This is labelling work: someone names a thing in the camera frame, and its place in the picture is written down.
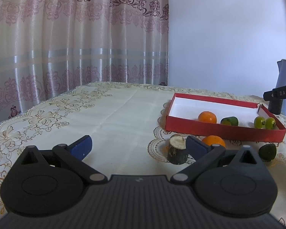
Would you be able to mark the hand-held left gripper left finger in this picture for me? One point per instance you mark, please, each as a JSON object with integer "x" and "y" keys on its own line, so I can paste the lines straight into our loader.
{"x": 82, "y": 146}

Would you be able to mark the floral patterned curtain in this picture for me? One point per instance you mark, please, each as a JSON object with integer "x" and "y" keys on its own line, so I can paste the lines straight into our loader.
{"x": 62, "y": 52}

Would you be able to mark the orange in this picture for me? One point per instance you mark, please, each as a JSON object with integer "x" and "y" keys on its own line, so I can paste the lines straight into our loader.
{"x": 212, "y": 139}
{"x": 207, "y": 117}

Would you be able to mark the dark green fruit piece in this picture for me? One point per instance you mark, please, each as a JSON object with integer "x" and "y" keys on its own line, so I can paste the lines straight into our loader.
{"x": 230, "y": 121}

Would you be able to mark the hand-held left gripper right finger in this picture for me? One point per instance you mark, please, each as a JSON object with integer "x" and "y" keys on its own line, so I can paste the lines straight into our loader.
{"x": 195, "y": 148}

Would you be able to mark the green persimmon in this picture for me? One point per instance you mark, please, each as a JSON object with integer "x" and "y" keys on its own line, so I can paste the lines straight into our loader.
{"x": 268, "y": 152}
{"x": 270, "y": 123}

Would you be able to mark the red shallow box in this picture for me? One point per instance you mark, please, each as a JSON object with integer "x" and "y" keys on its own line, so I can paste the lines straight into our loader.
{"x": 228, "y": 131}

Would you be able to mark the yellow-green round fruit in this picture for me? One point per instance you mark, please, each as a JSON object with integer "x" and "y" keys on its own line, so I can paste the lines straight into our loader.
{"x": 259, "y": 122}

